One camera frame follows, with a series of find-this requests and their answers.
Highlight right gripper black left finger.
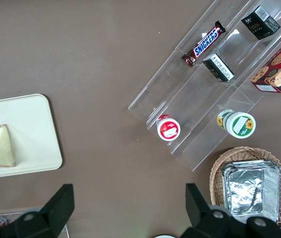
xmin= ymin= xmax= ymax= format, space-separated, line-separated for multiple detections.
xmin=0 ymin=183 xmax=75 ymax=238

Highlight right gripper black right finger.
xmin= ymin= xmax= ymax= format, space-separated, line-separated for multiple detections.
xmin=181 ymin=183 xmax=247 ymax=238

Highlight light wicker basket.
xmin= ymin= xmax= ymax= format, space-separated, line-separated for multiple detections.
xmin=209 ymin=146 xmax=281 ymax=225

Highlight beige plastic tray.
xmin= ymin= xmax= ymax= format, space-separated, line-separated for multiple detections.
xmin=0 ymin=93 xmax=63 ymax=180

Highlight stacked aluminium foil containers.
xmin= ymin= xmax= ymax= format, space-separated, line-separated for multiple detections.
xmin=221 ymin=160 xmax=281 ymax=224

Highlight red lid cup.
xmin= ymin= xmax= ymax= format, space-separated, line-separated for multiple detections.
xmin=156 ymin=114 xmax=181 ymax=141

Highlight green lid cup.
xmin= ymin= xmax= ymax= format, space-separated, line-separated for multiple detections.
xmin=216 ymin=109 xmax=256 ymax=139

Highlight clear acrylic stepped display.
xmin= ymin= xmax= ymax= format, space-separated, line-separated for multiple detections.
xmin=127 ymin=0 xmax=281 ymax=172

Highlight small black carton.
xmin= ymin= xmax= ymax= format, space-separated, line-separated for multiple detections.
xmin=202 ymin=53 xmax=235 ymax=83
xmin=240 ymin=5 xmax=281 ymax=41

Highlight red tartan cookie box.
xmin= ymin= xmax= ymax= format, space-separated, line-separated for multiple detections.
xmin=250 ymin=31 xmax=281 ymax=94

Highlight Snickers chocolate bar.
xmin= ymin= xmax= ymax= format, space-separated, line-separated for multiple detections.
xmin=181 ymin=20 xmax=226 ymax=68

